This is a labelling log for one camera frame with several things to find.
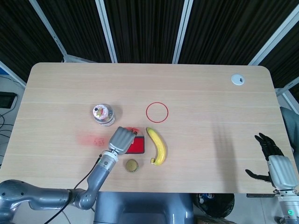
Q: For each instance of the pink toy cake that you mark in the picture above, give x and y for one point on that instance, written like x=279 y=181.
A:
x=100 y=111

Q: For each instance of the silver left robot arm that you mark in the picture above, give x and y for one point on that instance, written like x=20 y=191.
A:
x=100 y=172

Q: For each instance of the grey chair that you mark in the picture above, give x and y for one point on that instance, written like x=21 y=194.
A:
x=290 y=126

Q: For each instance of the grey blue robot torso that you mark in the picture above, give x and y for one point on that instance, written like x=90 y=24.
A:
x=142 y=207

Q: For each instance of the red ink pad with clear lid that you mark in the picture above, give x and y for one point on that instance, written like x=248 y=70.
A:
x=139 y=145

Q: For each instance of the clear plastic jar of clips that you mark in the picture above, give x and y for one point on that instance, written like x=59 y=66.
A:
x=110 y=121

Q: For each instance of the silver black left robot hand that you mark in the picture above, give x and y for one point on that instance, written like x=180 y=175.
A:
x=121 y=140

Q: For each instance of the black monitor device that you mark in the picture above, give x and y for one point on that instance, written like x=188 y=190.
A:
x=7 y=100

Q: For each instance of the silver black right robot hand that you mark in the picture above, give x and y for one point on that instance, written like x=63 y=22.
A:
x=280 y=168

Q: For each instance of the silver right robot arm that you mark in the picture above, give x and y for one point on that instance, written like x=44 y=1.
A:
x=288 y=205

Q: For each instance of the yellow banana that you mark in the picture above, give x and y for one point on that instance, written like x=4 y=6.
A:
x=160 y=147

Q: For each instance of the black bagged trash bin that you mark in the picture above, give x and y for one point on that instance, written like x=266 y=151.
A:
x=215 y=205

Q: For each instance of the white partition post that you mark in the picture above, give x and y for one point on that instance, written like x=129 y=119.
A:
x=183 y=32
x=50 y=32
x=273 y=37
x=106 y=30

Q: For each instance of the olive green upturned cup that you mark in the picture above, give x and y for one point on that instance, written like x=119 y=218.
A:
x=132 y=165

